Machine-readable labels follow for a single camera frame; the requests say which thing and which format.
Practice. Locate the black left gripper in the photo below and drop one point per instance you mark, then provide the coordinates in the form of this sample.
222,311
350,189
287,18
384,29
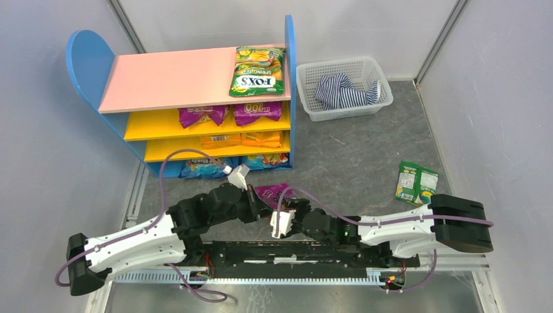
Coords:
255,203

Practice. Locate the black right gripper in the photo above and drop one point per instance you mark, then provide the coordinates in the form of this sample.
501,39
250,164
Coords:
296,211

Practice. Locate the purple grape candy bag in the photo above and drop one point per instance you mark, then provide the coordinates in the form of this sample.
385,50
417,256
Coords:
270,194

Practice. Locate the blue Blendy candy bag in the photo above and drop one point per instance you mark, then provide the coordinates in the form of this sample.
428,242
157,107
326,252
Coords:
203,168

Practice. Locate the orange mango candy bag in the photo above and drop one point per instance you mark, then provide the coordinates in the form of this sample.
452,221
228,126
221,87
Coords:
220,141

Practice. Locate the purple 100 candy bag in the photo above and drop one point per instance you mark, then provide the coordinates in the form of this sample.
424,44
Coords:
198,115

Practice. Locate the green candy bag face down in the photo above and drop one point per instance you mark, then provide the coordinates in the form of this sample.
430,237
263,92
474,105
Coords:
416,184

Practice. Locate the green Fox's candy bag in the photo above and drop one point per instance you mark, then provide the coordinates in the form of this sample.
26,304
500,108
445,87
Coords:
258,71

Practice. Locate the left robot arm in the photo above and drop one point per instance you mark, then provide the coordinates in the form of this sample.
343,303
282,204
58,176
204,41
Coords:
172,237

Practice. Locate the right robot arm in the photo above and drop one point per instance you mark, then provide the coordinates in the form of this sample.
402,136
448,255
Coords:
457,223

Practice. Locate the blue Blendy bag on shelf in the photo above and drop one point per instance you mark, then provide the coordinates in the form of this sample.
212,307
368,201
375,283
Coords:
265,161

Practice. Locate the orange candy bag on shelf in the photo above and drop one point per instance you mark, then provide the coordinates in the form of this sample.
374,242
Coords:
269,139

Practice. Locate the purple 100 bag on shelf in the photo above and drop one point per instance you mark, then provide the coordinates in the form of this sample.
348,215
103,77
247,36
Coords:
248,113

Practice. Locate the blue pink yellow shelf unit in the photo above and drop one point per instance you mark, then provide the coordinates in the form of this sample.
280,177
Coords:
137,97

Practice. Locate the blue white striped cloth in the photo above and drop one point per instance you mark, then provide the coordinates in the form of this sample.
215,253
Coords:
338,92

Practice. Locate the white plastic mesh basket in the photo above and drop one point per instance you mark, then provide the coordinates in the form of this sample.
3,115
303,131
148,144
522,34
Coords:
362,71

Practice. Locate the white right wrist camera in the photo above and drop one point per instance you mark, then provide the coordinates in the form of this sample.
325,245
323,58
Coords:
282,223

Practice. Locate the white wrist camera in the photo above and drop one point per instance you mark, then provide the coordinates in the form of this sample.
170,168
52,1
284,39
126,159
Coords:
237,176
282,223

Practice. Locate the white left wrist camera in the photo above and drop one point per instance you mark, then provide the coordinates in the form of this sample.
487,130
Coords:
237,176

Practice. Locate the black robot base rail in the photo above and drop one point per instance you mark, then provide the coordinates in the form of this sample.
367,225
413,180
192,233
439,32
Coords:
293,260

